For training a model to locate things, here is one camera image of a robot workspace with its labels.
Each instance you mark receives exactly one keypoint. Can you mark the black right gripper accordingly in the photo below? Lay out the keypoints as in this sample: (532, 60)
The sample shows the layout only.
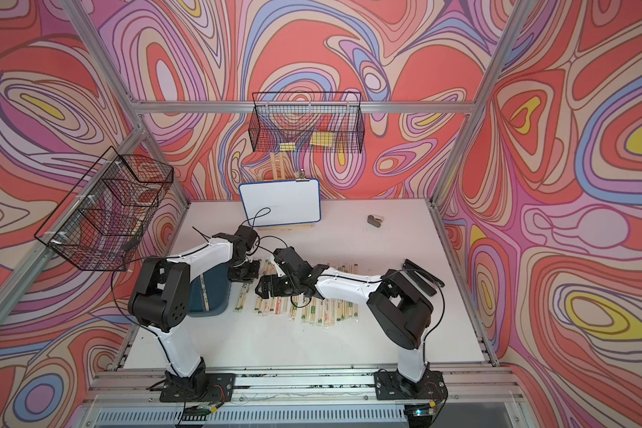
(264, 283)

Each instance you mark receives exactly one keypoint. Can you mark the black wire basket back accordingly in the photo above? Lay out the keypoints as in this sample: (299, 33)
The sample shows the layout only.
(283, 121)

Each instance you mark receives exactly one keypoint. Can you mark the teal plastic storage box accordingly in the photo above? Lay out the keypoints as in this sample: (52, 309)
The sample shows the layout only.
(218, 288)

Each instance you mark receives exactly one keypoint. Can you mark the green circuit board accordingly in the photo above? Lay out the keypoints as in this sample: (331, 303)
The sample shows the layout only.
(197, 414)

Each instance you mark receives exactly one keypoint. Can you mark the black wire basket left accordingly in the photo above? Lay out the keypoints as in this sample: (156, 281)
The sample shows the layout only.
(102, 220)

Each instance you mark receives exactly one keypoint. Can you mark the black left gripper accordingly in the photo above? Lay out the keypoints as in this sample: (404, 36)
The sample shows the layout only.
(254, 274)

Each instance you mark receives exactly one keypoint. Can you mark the wooden whiteboard easel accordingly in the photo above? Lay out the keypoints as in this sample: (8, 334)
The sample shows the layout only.
(277, 166)

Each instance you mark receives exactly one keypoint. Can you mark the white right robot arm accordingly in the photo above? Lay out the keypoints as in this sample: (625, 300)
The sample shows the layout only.
(403, 312)

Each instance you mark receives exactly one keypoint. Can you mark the yellow sticky note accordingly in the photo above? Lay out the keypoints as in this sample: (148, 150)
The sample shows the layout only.
(322, 139)

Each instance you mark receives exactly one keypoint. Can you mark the panda print chopsticks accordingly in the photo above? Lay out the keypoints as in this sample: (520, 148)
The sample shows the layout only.
(355, 308)

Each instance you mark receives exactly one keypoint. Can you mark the blue framed whiteboard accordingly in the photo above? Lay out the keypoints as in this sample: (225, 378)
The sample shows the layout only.
(247, 194)

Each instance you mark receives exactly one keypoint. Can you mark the olive and white stapler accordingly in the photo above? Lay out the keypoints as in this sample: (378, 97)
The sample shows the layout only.
(374, 221)

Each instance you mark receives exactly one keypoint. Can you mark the black wire basket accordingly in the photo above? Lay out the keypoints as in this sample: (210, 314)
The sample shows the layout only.
(283, 121)
(102, 220)

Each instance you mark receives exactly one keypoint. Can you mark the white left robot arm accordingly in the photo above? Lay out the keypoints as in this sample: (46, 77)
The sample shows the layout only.
(160, 302)

